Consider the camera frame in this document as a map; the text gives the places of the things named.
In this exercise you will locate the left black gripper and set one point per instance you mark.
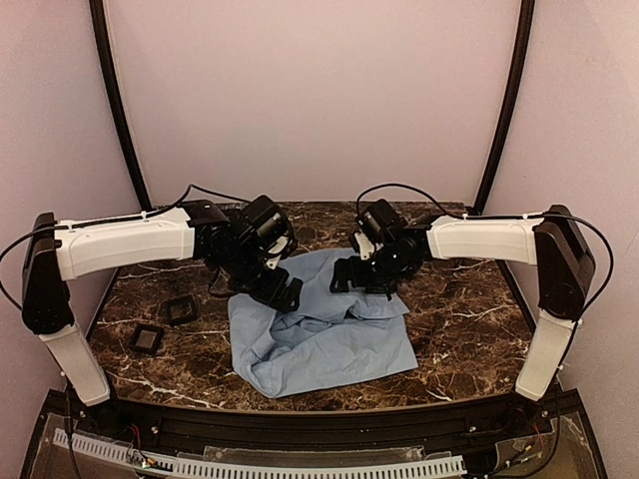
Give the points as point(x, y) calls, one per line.
point(273, 287)

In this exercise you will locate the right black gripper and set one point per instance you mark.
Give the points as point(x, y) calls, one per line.
point(360, 278)

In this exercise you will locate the light blue shirt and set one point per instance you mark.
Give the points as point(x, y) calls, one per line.
point(331, 340)

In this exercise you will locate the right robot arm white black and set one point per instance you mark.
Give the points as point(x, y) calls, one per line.
point(550, 241)

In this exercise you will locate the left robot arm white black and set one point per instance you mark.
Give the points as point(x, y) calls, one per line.
point(60, 251)

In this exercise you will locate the far black square tray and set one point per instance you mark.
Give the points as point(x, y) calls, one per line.
point(180, 310)

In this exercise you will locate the black square tray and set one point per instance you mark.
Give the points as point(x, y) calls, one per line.
point(146, 339)
point(180, 310)

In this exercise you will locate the near black square tray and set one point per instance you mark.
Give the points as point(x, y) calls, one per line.
point(146, 339)

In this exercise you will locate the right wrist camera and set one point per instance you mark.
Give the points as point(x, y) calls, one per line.
point(378, 225)

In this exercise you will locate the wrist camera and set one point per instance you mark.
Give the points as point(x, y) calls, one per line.
point(266, 219)
point(378, 225)

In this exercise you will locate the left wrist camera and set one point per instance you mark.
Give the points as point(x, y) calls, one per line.
point(266, 219)

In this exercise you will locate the black front table rail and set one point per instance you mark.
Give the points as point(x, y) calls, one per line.
point(466, 425)

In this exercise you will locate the white slotted cable duct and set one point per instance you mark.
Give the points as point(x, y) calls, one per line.
point(248, 463)

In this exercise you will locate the right black frame post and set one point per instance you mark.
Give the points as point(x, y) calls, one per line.
point(510, 95)

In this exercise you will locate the black frame post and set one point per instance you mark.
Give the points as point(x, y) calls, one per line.
point(115, 100)
point(510, 95)

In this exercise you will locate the left black frame post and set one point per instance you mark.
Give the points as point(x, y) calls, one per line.
point(115, 100)

